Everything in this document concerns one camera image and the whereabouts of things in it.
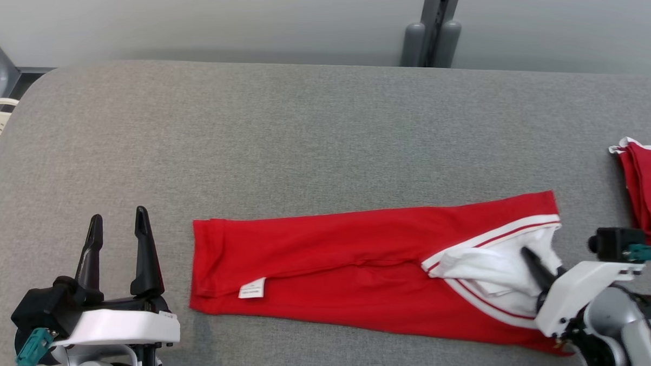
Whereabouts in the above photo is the grey partition post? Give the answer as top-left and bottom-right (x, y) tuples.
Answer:
(419, 0), (462, 69)

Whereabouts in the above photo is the grey cylindrical post foot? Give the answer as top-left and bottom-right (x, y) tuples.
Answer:
(437, 19), (463, 70)
(400, 22), (427, 68)

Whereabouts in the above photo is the teal connector left camera cable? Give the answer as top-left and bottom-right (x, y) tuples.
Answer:
(14, 326), (56, 366)

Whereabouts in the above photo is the teal connector right camera cable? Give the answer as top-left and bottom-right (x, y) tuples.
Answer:
(626, 244), (651, 264)

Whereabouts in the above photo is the red white Bulls jersey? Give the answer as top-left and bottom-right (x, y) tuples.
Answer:
(188, 179), (581, 356)

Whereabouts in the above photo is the dark grey base rail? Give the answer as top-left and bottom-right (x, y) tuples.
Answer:
(9, 67), (57, 101)

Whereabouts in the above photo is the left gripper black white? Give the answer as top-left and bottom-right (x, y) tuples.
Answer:
(47, 203), (186, 366)

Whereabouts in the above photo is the teal connector camera cable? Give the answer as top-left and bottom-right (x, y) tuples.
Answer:
(14, 326), (56, 366)
(626, 244), (651, 264)

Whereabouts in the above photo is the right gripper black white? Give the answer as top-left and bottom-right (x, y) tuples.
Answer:
(517, 247), (646, 342)

